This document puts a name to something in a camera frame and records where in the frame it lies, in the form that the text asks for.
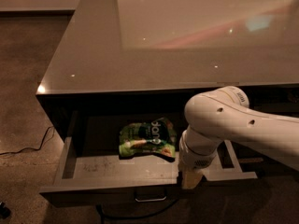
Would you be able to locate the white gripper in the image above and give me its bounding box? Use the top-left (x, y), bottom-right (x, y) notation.
top-left (179, 131), bottom-right (217, 189)

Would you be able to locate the dark drawer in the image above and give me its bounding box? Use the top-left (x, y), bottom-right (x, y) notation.
top-left (38, 109), bottom-right (259, 208)

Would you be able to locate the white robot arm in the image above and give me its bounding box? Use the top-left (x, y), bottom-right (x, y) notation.
top-left (178, 86), bottom-right (299, 189)

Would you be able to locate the dark glossy drawer cabinet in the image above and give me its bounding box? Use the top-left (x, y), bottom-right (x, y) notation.
top-left (35, 0), bottom-right (299, 173)

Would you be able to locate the green snack bag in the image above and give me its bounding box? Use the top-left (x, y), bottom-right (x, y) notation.
top-left (119, 118), bottom-right (177, 161)

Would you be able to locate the small black floor object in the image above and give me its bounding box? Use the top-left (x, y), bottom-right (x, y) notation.
top-left (0, 202), bottom-right (10, 219)

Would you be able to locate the thin black floor cable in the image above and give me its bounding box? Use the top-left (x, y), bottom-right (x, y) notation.
top-left (0, 125), bottom-right (56, 157)

